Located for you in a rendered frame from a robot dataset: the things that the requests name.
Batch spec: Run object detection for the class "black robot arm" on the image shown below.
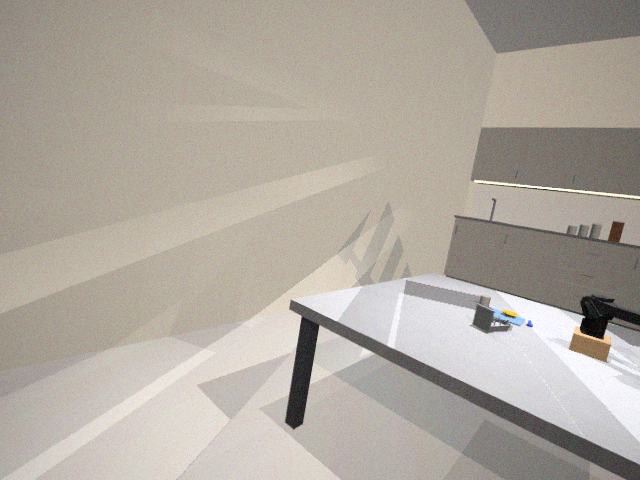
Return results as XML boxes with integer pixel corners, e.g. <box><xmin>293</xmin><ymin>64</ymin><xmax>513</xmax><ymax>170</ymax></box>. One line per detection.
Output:
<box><xmin>580</xmin><ymin>294</ymin><xmax>640</xmax><ymax>340</ymax></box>

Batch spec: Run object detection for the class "light blue flat mat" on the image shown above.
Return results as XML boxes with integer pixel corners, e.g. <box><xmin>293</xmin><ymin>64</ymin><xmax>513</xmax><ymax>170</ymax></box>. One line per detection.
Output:
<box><xmin>489</xmin><ymin>307</ymin><xmax>525</xmax><ymax>327</ymax></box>

